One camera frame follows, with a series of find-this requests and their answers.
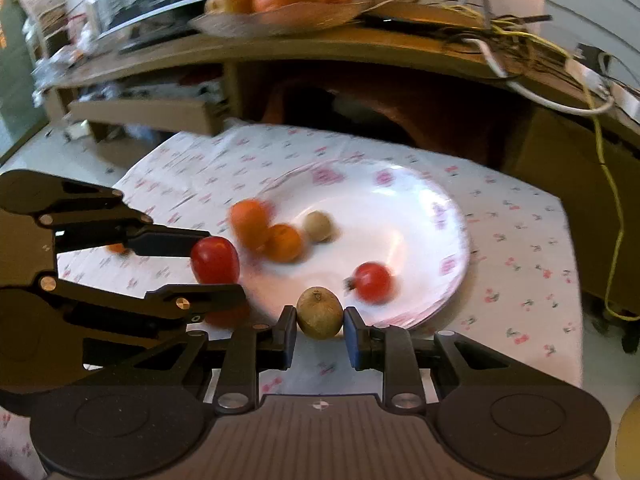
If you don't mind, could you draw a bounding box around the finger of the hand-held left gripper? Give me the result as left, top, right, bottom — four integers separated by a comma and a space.
15, 171, 211, 257
37, 275, 247, 367

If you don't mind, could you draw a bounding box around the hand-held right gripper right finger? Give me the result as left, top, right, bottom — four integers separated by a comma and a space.
342, 306, 517, 411

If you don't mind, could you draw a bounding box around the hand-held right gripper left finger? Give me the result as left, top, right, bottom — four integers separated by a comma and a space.
129, 305, 299, 411

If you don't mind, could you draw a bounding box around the brown kiwi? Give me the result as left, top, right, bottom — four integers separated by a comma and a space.
296, 286, 346, 339

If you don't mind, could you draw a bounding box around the oblong red tomato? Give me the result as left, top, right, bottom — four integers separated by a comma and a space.
190, 236, 241, 286

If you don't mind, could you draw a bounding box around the red tomato with green stem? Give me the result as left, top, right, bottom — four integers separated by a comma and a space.
345, 261, 396, 305

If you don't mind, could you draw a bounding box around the round brown longan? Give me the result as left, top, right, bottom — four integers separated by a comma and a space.
302, 210, 335, 244

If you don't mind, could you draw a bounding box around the white floral plate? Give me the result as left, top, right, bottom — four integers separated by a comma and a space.
240, 157, 471, 332

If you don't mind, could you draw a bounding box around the large dark red tomato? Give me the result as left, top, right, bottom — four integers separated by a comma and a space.
202, 305, 251, 329

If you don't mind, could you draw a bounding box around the cherry print tablecloth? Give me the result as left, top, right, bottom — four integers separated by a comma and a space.
0, 125, 586, 480

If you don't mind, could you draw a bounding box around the black television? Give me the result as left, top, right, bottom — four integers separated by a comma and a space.
95, 0, 238, 56

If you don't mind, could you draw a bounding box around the woven fruit tray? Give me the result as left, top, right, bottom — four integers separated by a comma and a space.
189, 0, 372, 39

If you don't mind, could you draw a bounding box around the wooden TV stand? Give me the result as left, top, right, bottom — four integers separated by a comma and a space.
35, 22, 640, 311

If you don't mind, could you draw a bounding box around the yellow container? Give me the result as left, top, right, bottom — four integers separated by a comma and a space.
615, 400, 640, 480

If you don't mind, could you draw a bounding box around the white power strip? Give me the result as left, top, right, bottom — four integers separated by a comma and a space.
609, 82, 640, 123
564, 57, 617, 97

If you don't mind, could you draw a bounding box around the white cable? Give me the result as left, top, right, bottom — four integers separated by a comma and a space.
462, 37, 616, 112

